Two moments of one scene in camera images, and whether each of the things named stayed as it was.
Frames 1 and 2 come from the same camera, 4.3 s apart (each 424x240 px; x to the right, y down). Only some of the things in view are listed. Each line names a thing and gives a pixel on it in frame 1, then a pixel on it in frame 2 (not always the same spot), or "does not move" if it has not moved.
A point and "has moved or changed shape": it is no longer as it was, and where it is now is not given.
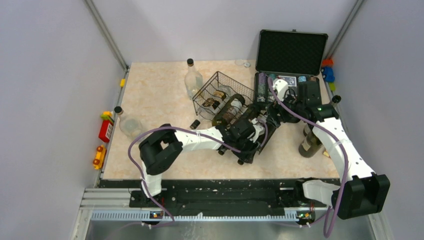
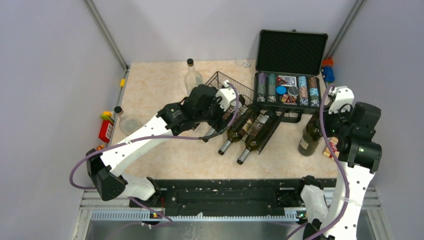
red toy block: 106,126 does not move
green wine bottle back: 259,109 has moved or changed shape
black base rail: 192,196 does not move
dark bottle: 310,145 does not move
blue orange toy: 327,71 does not move
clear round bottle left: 130,126 does not move
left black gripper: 246,155 to 219,123
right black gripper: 276,107 to 344,110
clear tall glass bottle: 193,80 does not move
